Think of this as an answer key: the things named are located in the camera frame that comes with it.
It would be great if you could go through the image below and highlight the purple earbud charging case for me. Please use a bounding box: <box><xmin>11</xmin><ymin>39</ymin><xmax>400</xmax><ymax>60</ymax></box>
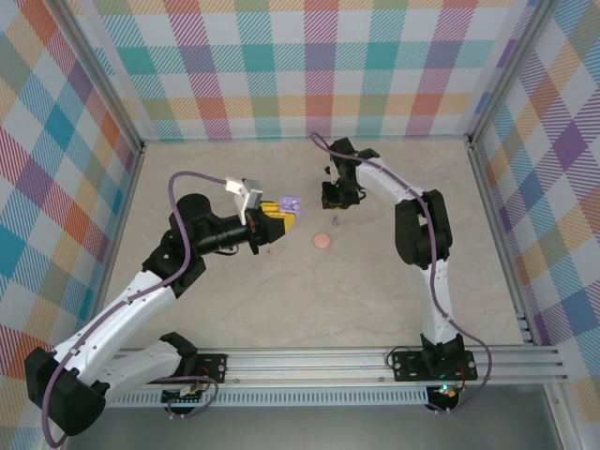
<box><xmin>277</xmin><ymin>194</ymin><xmax>305</xmax><ymax>219</ymax></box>

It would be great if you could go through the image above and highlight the left controller circuit board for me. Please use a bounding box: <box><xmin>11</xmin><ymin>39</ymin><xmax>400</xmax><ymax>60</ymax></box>
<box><xmin>161</xmin><ymin>382</ymin><xmax>210</xmax><ymax>407</ymax></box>

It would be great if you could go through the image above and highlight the controller circuit board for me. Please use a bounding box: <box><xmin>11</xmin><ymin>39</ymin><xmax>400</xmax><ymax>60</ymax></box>
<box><xmin>430</xmin><ymin>382</ymin><xmax>465</xmax><ymax>400</ymax></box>
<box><xmin>161</xmin><ymin>382</ymin><xmax>210</xmax><ymax>407</ymax></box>

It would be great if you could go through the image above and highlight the grey metal panel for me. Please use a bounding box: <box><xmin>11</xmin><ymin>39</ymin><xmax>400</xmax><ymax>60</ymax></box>
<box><xmin>60</xmin><ymin>405</ymin><xmax>563</xmax><ymax>450</ymax></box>

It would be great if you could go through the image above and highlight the right controller circuit board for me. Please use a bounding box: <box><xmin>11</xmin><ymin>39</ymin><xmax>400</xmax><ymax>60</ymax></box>
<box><xmin>430</xmin><ymin>382</ymin><xmax>465</xmax><ymax>400</ymax></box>

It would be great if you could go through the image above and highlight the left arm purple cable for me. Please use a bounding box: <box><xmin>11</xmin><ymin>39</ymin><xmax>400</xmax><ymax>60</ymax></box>
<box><xmin>42</xmin><ymin>171</ymin><xmax>231</xmax><ymax>449</ymax></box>

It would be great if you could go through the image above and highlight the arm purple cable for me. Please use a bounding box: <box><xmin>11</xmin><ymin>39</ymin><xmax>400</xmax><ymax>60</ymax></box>
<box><xmin>42</xmin><ymin>171</ymin><xmax>231</xmax><ymax>449</ymax></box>
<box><xmin>308</xmin><ymin>131</ymin><xmax>493</xmax><ymax>416</ymax></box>

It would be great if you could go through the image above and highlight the left aluminium side rail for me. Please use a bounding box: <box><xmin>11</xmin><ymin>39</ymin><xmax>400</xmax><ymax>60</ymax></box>
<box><xmin>96</xmin><ymin>142</ymin><xmax>147</xmax><ymax>313</ymax></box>

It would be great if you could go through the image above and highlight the aluminium side rail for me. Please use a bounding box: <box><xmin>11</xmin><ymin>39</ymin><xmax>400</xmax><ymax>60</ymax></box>
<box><xmin>96</xmin><ymin>142</ymin><xmax>147</xmax><ymax>313</ymax></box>
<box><xmin>467</xmin><ymin>135</ymin><xmax>536</xmax><ymax>349</ymax></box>

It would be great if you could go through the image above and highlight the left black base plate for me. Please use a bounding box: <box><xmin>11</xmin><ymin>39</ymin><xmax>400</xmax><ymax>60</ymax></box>
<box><xmin>189</xmin><ymin>352</ymin><xmax>229</xmax><ymax>384</ymax></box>

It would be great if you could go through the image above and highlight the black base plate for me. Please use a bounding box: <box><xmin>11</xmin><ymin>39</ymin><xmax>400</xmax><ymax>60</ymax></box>
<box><xmin>392</xmin><ymin>349</ymin><xmax>479</xmax><ymax>382</ymax></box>
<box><xmin>189</xmin><ymin>352</ymin><xmax>229</xmax><ymax>384</ymax></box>

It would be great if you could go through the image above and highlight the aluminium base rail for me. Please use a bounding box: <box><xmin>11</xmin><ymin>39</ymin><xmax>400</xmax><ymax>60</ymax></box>
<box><xmin>112</xmin><ymin>345</ymin><xmax>569</xmax><ymax>388</ymax></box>

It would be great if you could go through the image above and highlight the right aluminium side rail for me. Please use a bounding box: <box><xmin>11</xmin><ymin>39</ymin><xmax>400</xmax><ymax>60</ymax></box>
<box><xmin>467</xmin><ymin>135</ymin><xmax>536</xmax><ymax>349</ymax></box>

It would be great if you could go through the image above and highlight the slotted grey cable duct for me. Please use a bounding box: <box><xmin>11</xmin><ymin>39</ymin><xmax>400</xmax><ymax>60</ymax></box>
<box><xmin>105</xmin><ymin>391</ymin><xmax>431</xmax><ymax>408</ymax></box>

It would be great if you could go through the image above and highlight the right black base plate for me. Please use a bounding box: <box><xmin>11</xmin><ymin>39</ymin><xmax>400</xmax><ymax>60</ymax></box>
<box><xmin>392</xmin><ymin>349</ymin><xmax>479</xmax><ymax>382</ymax></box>

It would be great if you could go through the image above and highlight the left aluminium frame post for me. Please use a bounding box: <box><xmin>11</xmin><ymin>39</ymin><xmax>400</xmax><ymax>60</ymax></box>
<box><xmin>54</xmin><ymin>0</ymin><xmax>147</xmax><ymax>156</ymax></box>

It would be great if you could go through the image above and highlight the aluminium frame post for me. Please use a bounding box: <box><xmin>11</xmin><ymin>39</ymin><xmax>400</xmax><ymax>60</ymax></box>
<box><xmin>467</xmin><ymin>0</ymin><xmax>558</xmax><ymax>146</ymax></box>
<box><xmin>54</xmin><ymin>0</ymin><xmax>147</xmax><ymax>156</ymax></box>

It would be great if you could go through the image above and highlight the right aluminium frame post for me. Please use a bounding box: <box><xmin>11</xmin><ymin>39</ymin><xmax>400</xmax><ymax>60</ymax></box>
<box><xmin>467</xmin><ymin>0</ymin><xmax>558</xmax><ymax>146</ymax></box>

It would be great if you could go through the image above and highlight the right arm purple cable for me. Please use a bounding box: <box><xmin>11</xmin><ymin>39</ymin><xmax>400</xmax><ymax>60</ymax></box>
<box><xmin>308</xmin><ymin>131</ymin><xmax>493</xmax><ymax>416</ymax></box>

